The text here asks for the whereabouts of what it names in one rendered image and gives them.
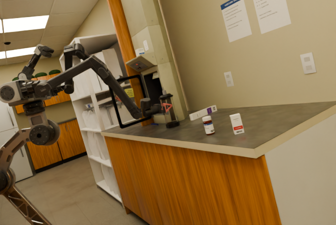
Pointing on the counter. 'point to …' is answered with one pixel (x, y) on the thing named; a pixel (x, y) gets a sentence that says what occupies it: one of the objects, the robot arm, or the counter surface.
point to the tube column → (138, 1)
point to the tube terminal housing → (162, 66)
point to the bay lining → (153, 89)
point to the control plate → (138, 65)
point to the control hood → (147, 58)
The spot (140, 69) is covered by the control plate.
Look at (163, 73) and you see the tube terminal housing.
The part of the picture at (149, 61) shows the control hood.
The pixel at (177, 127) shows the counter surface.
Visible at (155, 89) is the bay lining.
